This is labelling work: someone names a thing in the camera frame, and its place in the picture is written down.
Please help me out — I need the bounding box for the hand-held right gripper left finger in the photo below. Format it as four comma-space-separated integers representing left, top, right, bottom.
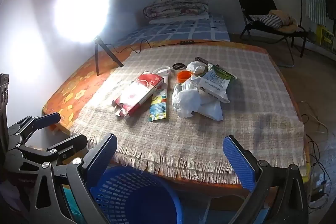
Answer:
31, 133, 118, 224

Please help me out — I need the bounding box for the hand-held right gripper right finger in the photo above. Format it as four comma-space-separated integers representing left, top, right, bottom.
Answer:
223, 135, 310, 224

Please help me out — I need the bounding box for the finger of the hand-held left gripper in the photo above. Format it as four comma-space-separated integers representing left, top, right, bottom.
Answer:
7, 112, 62, 147
5, 134, 88, 169

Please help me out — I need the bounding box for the blue plastic basket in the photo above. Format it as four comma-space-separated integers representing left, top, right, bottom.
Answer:
89, 166, 183, 224

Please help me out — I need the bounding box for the red and white carton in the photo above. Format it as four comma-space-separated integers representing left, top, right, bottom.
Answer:
112, 70, 164, 119

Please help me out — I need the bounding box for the colourful striped snack packet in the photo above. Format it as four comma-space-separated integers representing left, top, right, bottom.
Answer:
149, 76, 171, 122

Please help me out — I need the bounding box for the white plastic bag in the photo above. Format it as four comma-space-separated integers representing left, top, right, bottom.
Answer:
172, 76, 223, 122

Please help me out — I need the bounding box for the green and white packet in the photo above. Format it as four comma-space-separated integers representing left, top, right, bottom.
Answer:
197, 63, 236, 104

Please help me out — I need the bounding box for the orange plastic cup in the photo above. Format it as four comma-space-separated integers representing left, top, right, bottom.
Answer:
177, 70, 193, 83

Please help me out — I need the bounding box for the beige plaid fringed blanket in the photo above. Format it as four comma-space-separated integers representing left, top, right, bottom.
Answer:
70, 47, 307, 185

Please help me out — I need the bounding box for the orange floral mattress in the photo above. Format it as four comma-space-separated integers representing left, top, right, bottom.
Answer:
42, 40, 313, 195

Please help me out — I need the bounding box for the teal cloth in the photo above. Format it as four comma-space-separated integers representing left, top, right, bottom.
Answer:
63, 185, 82, 224

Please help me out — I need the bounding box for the black light tripod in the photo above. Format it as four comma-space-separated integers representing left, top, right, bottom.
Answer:
93, 36, 124, 76

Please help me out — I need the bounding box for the crumpled white tissue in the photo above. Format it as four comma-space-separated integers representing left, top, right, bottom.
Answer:
186, 61, 209, 75

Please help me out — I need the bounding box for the blue checked bedsheet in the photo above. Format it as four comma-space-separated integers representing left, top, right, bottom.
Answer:
113, 14, 231, 47

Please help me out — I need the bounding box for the beige cloth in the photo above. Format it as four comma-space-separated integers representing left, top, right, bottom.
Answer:
268, 9, 306, 33

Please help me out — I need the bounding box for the striped cloth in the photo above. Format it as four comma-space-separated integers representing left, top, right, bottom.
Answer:
253, 14, 282, 28

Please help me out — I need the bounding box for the yellow crate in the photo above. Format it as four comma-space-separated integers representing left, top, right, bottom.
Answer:
315, 25, 335, 52

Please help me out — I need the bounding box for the black folding chair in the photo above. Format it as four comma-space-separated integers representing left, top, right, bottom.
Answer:
234, 0, 309, 67

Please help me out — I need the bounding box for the folded floral quilt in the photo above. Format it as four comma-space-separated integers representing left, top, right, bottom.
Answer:
143, 0, 210, 21

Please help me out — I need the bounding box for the white ribbed panel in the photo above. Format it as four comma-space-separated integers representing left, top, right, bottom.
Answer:
304, 0, 326, 25

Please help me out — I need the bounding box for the floor cables bundle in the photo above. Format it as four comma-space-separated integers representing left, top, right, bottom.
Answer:
301, 101, 331, 209

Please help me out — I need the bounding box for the bright ring light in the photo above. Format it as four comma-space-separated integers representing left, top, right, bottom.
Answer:
54, 0, 109, 43

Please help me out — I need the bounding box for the black power strip with cable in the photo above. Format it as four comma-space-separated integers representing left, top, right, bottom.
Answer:
112, 39, 226, 54

